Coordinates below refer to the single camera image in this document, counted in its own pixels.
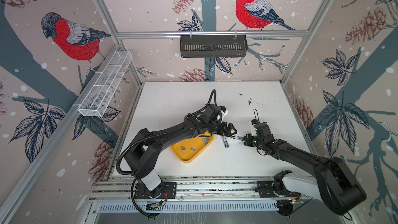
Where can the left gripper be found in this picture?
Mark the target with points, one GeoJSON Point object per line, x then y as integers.
{"type": "Point", "coordinates": [228, 133]}

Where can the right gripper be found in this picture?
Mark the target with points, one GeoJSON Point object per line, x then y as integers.
{"type": "Point", "coordinates": [246, 140]}

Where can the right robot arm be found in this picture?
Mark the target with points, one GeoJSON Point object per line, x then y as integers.
{"type": "Point", "coordinates": [337, 186]}

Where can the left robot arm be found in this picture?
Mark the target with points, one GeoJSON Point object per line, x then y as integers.
{"type": "Point", "coordinates": [140, 157]}

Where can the staple strip in tray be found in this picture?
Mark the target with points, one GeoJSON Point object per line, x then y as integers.
{"type": "Point", "coordinates": [206, 140]}

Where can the yellow plastic tray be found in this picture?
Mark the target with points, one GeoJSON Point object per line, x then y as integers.
{"type": "Point", "coordinates": [189, 149]}

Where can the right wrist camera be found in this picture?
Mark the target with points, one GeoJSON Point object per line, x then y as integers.
{"type": "Point", "coordinates": [254, 122]}

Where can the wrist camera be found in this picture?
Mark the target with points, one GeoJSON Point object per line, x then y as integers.
{"type": "Point", "coordinates": [254, 122]}
{"type": "Point", "coordinates": [224, 110]}

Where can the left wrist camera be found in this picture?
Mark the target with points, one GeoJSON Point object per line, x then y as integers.
{"type": "Point", "coordinates": [224, 110]}

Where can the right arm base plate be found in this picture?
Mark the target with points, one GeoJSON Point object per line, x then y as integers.
{"type": "Point", "coordinates": [271, 189]}

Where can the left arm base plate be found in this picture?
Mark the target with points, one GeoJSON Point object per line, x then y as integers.
{"type": "Point", "coordinates": [165, 190]}

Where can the black wall basket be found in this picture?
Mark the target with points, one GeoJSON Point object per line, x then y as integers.
{"type": "Point", "coordinates": [213, 46]}

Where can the aluminium mounting rail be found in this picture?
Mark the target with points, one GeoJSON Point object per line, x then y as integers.
{"type": "Point", "coordinates": [207, 188]}

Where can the white wire mesh shelf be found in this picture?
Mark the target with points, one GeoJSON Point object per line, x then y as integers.
{"type": "Point", "coordinates": [100, 95]}

